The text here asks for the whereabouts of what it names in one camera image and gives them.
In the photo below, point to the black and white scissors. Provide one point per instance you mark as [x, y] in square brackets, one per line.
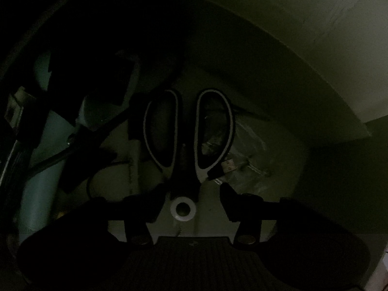
[169, 169]

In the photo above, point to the white drawer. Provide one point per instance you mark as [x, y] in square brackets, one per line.
[272, 75]

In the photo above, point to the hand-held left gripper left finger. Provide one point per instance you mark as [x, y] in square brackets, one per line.
[150, 206]

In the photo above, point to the clear plastic bag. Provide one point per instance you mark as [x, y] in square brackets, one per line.
[251, 145]

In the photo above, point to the light blue tube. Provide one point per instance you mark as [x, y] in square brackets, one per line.
[39, 182]

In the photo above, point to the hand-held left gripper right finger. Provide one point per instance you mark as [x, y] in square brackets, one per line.
[235, 207]

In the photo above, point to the dark box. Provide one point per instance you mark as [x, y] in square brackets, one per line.
[91, 72]

